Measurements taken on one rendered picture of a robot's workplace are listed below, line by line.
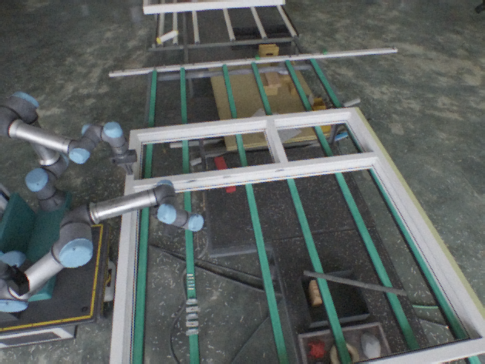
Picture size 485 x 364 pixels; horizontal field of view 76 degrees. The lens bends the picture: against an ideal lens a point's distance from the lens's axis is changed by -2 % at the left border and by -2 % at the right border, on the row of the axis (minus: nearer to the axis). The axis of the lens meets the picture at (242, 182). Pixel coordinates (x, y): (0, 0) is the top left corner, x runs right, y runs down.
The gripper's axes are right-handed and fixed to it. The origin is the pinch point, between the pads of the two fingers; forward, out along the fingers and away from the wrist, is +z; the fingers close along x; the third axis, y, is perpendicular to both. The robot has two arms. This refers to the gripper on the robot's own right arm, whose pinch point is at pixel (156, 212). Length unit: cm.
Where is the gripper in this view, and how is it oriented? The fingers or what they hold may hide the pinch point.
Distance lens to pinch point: 164.3
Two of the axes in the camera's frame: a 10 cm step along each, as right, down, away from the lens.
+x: -5.7, -4.6, -6.9
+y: 3.6, -8.9, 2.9
